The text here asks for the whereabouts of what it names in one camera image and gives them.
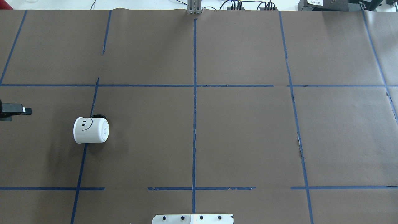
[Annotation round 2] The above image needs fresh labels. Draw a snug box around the black power strip left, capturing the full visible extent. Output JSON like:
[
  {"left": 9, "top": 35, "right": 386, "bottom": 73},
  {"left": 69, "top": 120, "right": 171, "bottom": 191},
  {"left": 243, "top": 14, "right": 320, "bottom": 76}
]
[{"left": 224, "top": 0, "right": 245, "bottom": 11}]

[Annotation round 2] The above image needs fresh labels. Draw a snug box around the black power strip right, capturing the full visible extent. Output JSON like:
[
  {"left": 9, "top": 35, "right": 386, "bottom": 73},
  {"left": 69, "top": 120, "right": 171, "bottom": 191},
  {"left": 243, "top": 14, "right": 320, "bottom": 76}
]
[{"left": 256, "top": 1, "right": 278, "bottom": 11}]

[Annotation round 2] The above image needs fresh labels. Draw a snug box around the grey aluminium frame post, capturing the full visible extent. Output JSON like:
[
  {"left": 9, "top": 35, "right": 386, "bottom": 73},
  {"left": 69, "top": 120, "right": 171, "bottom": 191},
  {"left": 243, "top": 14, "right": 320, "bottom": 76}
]
[{"left": 187, "top": 0, "right": 203, "bottom": 14}]

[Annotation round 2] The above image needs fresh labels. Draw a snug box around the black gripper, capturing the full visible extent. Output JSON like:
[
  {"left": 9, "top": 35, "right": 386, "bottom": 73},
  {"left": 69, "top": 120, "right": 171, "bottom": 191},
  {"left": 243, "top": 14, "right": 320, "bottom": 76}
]
[{"left": 0, "top": 101, "right": 33, "bottom": 121}]

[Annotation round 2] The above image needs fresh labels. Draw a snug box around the black power strip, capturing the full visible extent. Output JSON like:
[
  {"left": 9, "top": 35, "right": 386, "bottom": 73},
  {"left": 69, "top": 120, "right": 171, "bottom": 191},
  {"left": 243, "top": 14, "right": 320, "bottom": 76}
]
[
  {"left": 224, "top": 0, "right": 245, "bottom": 11},
  {"left": 256, "top": 1, "right": 278, "bottom": 11}
]

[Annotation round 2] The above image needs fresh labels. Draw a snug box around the black box with label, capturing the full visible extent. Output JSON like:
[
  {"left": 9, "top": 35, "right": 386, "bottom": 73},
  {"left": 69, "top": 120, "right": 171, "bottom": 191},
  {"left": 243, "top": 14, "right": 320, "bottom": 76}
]
[{"left": 297, "top": 0, "right": 349, "bottom": 12}]

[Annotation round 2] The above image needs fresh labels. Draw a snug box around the white smiley face mug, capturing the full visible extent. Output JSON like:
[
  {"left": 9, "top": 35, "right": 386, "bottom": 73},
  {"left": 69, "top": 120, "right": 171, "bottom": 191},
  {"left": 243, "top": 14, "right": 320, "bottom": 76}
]
[{"left": 73, "top": 114, "right": 109, "bottom": 144}]

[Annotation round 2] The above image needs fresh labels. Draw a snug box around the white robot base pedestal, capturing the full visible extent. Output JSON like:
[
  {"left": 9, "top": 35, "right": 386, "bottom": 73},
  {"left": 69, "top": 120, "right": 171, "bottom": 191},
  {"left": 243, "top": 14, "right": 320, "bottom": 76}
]
[{"left": 152, "top": 214, "right": 234, "bottom": 224}]

